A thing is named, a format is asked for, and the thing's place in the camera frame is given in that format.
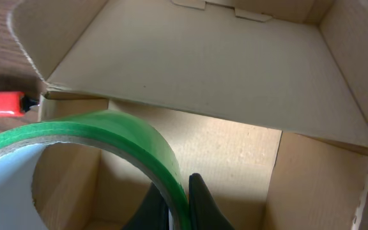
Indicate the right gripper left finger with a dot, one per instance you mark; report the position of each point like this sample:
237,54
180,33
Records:
153,213

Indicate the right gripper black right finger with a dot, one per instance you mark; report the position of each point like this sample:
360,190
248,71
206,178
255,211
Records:
204,212

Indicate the green tape roll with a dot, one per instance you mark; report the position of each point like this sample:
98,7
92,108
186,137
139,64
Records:
121,134

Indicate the brown cardboard box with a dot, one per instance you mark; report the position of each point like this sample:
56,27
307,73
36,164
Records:
268,102

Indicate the red stapler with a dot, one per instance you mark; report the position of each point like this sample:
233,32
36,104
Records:
15,103

